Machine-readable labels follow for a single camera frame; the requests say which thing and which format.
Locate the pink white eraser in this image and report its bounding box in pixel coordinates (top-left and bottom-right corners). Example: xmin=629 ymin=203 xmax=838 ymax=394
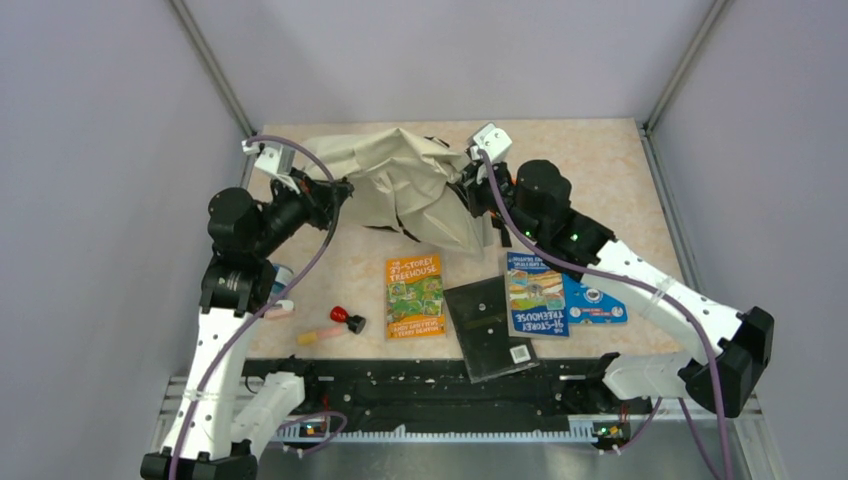
xmin=262 ymin=300 xmax=295 ymax=320

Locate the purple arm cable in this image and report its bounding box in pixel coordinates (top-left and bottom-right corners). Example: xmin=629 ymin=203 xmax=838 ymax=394
xmin=165 ymin=135 xmax=342 ymax=480
xmin=478 ymin=148 xmax=737 ymax=480

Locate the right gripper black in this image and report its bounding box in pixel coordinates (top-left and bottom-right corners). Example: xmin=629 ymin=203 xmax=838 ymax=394
xmin=449 ymin=154 xmax=545 ymax=242

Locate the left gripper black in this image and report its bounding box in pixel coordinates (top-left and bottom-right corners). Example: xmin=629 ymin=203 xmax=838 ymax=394
xmin=251 ymin=165 xmax=353 ymax=257

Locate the red black stamp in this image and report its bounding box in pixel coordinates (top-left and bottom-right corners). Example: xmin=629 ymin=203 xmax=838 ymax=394
xmin=329 ymin=306 xmax=367 ymax=335

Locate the light blue book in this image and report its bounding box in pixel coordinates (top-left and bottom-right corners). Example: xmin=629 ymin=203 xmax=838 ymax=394
xmin=562 ymin=275 xmax=629 ymax=325

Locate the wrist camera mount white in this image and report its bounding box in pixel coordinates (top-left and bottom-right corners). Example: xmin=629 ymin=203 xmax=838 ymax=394
xmin=467 ymin=122 xmax=513 ymax=164
xmin=241 ymin=136 xmax=300 ymax=194

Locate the black notebook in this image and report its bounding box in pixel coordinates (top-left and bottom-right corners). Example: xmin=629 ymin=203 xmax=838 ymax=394
xmin=444 ymin=276 xmax=540 ymax=384

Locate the beige canvas student bag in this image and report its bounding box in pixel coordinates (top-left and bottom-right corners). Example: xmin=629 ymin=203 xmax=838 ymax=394
xmin=304 ymin=127 xmax=493 ymax=257

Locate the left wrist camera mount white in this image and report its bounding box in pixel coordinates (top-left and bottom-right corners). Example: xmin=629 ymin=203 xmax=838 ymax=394
xmin=241 ymin=136 xmax=300 ymax=194

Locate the blue glue bottle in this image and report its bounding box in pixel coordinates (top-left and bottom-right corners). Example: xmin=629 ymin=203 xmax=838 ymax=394
xmin=271 ymin=263 xmax=295 ymax=296

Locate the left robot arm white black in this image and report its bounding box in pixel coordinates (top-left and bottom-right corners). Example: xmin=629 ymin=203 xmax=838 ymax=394
xmin=140 ymin=171 xmax=354 ymax=479

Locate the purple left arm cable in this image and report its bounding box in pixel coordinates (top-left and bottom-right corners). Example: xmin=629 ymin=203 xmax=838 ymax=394
xmin=165 ymin=135 xmax=342 ymax=480

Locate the orange treehouse book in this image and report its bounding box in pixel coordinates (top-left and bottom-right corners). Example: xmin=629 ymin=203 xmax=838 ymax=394
xmin=384 ymin=254 xmax=447 ymax=341

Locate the blue 91-storey treehouse book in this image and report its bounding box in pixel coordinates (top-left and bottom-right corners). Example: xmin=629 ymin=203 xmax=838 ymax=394
xmin=504 ymin=251 xmax=570 ymax=339

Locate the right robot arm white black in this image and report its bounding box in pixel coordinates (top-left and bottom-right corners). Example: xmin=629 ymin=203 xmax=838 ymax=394
xmin=456 ymin=159 xmax=775 ymax=418

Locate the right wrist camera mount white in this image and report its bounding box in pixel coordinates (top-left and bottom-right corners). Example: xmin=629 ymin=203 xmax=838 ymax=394
xmin=467 ymin=122 xmax=513 ymax=164

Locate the yellow pink highlighter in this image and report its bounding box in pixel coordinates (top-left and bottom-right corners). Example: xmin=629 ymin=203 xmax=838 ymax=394
xmin=296 ymin=325 xmax=347 ymax=346

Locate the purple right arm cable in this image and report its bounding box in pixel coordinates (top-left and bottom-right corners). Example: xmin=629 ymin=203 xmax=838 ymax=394
xmin=478 ymin=148 xmax=737 ymax=480

